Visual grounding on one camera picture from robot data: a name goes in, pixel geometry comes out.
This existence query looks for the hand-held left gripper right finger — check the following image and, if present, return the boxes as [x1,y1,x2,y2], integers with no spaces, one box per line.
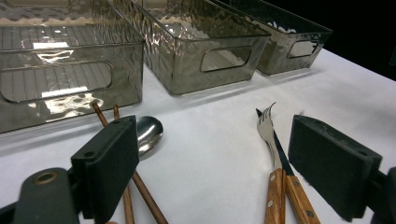
[288,114,383,222]

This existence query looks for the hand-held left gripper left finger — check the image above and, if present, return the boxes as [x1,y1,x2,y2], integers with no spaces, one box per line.
[70,115,140,224]

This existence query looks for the steel spoon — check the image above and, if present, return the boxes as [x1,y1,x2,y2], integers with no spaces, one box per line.
[135,115,164,161]

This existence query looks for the smoky clear plastic bin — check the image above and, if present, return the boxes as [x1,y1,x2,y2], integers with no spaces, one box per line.
[111,0,272,96]
[0,0,146,134]
[211,0,333,77]

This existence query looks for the white table mat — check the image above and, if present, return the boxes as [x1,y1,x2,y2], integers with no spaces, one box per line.
[0,48,396,224]

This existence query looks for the wooden handled steel knife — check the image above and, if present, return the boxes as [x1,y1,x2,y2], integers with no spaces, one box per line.
[255,107,322,224]

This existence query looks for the pliers with wooden handles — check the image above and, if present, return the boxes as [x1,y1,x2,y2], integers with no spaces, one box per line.
[256,102,287,224]

